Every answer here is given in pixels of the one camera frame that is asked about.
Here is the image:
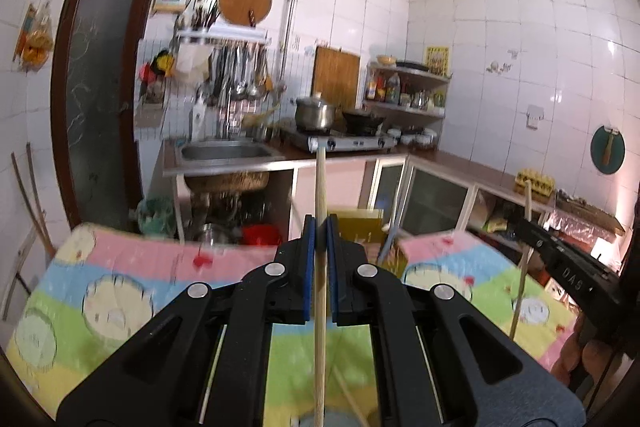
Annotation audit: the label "steel basin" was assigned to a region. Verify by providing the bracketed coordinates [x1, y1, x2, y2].
[192, 222, 241, 245]

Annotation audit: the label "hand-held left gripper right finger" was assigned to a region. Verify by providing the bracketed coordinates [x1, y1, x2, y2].
[325, 213, 586, 427]

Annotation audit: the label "orange hanging bag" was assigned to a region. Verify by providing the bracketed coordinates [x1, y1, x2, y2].
[14, 2, 55, 72]

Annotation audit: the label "white soap bottle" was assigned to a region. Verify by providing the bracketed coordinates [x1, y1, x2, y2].
[190, 94, 207, 140]

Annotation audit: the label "wall sticker hooks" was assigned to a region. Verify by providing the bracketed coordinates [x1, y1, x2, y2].
[487, 49, 518, 75]

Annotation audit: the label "green bucket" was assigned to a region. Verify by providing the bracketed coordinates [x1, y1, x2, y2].
[137, 197, 176, 238]

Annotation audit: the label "yellow wall poster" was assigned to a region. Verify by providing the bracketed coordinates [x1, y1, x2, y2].
[424, 45, 451, 75]

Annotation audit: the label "wooden handled tool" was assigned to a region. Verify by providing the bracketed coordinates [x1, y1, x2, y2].
[601, 127, 618, 166]

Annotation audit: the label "black wok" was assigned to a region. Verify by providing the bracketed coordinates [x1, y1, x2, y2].
[341, 108, 387, 135]

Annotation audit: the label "red basin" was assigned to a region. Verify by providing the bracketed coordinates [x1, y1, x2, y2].
[242, 224, 283, 248]

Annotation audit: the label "stack of small bowls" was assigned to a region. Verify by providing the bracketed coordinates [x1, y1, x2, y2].
[387, 127, 438, 148]

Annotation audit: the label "metal corner shelf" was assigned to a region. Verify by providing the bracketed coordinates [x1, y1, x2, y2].
[365, 62, 453, 120]

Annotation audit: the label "white hanging cloth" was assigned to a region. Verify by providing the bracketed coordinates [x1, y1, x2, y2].
[175, 44, 213, 82]

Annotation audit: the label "metal wall rack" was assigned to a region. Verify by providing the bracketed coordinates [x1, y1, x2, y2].
[175, 27, 273, 45]

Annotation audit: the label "row of hanging metal utensils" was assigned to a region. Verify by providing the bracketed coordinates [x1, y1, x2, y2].
[207, 42, 276, 108]

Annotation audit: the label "steel sink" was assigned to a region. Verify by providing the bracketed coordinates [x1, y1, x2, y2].
[162, 138, 286, 192]

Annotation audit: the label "red yellow hanging gloves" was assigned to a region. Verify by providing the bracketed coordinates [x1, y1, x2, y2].
[139, 49, 177, 80]

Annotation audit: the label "wooden tray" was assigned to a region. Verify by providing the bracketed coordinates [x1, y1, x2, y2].
[555, 189, 626, 235]

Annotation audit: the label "brown frosted glass door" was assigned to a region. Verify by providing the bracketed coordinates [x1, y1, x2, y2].
[50, 0, 163, 233]

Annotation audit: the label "yellow egg carton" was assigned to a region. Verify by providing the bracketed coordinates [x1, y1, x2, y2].
[515, 168, 557, 198]

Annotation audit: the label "olive slotted utensil holder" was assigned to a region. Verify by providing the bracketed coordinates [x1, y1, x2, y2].
[330, 206, 411, 283]

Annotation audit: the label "rectangular wooden cutting board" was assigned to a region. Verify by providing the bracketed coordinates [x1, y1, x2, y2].
[312, 46, 362, 112]

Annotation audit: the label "pink plastic sheet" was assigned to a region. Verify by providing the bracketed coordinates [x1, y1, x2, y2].
[545, 207, 621, 238]

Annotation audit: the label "kitchen counter cabinet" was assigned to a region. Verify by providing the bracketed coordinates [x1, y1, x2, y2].
[290, 147, 556, 258]

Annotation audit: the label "light blue spatula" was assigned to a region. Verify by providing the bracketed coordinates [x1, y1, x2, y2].
[377, 227, 403, 270]

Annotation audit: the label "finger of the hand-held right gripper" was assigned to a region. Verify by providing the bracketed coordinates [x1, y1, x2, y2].
[502, 203, 552, 267]

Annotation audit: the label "wooden chopstick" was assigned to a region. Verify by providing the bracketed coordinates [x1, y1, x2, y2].
[509, 182, 533, 342]
[314, 146, 328, 427]
[332, 364, 372, 427]

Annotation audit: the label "steel faucet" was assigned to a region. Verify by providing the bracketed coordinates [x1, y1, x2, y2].
[225, 87, 238, 140]

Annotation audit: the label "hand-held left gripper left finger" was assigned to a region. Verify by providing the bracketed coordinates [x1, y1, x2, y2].
[55, 213, 318, 427]

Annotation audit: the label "gas stove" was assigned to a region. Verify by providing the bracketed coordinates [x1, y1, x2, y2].
[280, 124, 398, 154]

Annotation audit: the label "beige control box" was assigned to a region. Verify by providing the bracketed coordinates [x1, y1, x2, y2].
[152, 0, 193, 14]

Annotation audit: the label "small wire basket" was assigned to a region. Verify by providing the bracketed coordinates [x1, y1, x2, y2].
[137, 79, 166, 105]

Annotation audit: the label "green round board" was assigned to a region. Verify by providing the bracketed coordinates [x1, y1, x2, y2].
[590, 125, 626, 175]

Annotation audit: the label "person's right hand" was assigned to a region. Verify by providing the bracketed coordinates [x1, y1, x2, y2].
[552, 317, 620, 389]

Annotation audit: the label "wooden stick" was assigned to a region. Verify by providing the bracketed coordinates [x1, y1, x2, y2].
[11, 152, 51, 253]
[25, 142, 56, 258]

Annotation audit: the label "steel pot with lid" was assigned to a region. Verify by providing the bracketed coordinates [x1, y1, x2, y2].
[295, 93, 338, 131]

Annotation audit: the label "steel cutlery cup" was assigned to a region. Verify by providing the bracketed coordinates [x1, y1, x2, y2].
[190, 0, 218, 32]

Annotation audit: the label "printed cartoon blanket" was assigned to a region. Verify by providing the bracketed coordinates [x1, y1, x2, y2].
[0, 222, 581, 427]

